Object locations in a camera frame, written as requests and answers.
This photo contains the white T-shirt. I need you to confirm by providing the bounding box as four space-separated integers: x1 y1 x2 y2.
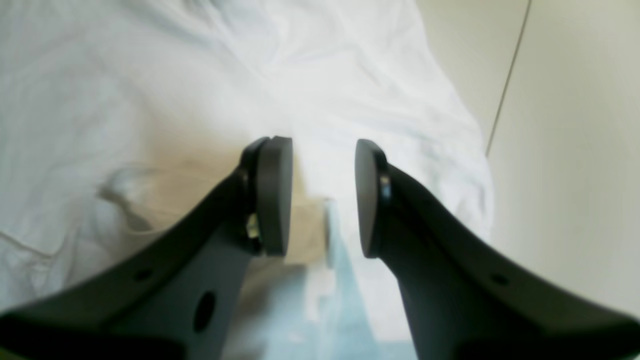
0 0 496 360

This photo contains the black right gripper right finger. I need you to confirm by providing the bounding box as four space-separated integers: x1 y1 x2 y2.
355 139 640 360

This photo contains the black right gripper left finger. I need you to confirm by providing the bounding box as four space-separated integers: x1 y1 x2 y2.
1 136 293 360

